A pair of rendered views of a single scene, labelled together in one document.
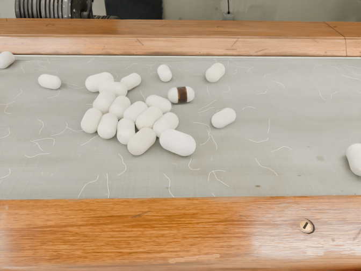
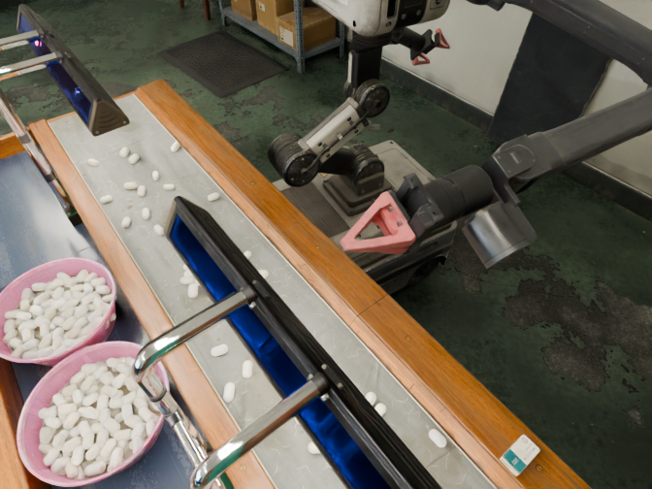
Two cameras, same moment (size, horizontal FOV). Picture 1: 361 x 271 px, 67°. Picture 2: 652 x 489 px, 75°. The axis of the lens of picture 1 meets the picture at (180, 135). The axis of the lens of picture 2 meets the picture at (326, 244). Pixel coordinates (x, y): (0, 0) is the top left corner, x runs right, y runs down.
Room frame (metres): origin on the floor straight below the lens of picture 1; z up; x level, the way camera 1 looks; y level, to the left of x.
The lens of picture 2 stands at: (0.13, -0.63, 1.57)
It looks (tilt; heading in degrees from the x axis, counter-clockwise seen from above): 50 degrees down; 55
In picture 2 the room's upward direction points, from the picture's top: straight up
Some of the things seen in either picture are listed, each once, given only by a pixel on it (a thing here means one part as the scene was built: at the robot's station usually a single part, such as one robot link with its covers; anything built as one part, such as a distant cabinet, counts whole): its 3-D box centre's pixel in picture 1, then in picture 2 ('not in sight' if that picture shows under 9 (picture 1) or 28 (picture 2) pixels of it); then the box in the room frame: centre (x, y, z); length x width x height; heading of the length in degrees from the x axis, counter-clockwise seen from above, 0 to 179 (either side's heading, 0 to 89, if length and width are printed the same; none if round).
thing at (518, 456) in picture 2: not in sight; (519, 454); (0.52, -0.66, 0.77); 0.06 x 0.04 x 0.02; 3
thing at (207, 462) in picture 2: not in sight; (252, 431); (0.16, -0.40, 0.90); 0.20 x 0.19 x 0.45; 93
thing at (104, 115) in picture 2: not in sight; (60, 58); (0.19, 0.57, 1.08); 0.62 x 0.08 x 0.07; 93
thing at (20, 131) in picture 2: not in sight; (60, 132); (0.11, 0.57, 0.90); 0.20 x 0.19 x 0.45; 93
